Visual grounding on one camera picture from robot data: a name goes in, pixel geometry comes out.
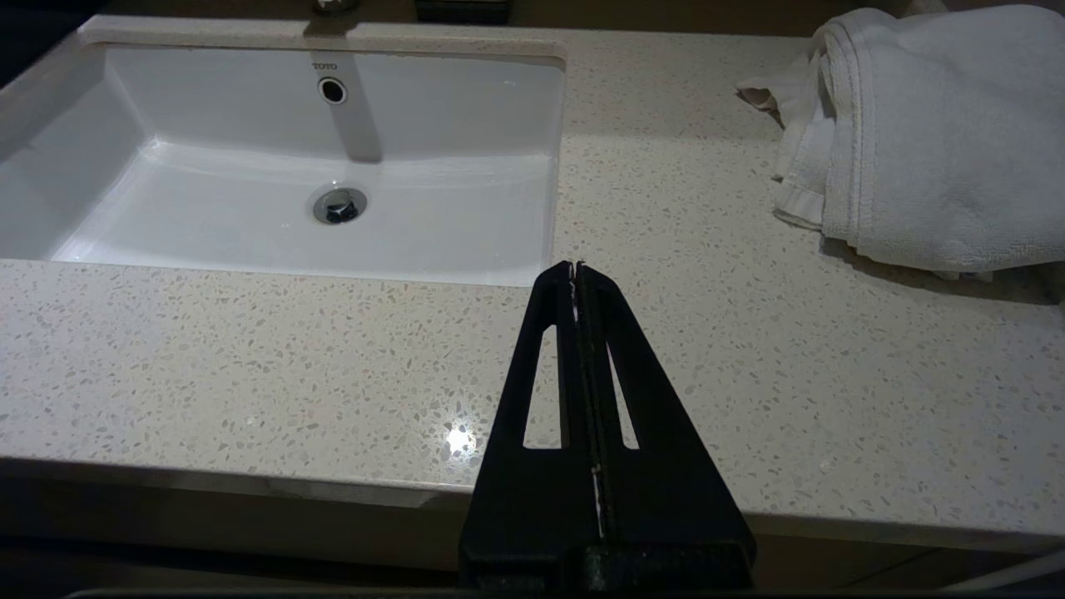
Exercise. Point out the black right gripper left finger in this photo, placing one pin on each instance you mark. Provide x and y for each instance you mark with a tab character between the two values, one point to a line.
532	516

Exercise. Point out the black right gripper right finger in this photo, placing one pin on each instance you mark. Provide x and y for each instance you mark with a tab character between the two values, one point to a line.
666	516

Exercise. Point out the black soap dish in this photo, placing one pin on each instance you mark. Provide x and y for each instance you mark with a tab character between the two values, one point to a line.
462	10

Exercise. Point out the chrome sink drain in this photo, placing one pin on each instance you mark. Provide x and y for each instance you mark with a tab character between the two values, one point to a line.
339	205

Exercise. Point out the white sink basin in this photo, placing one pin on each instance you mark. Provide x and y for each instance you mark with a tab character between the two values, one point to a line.
250	208

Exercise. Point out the white towel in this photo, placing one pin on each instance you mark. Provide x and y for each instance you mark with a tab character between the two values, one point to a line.
940	141

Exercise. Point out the chrome faucet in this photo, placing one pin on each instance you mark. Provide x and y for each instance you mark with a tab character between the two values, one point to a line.
335	7

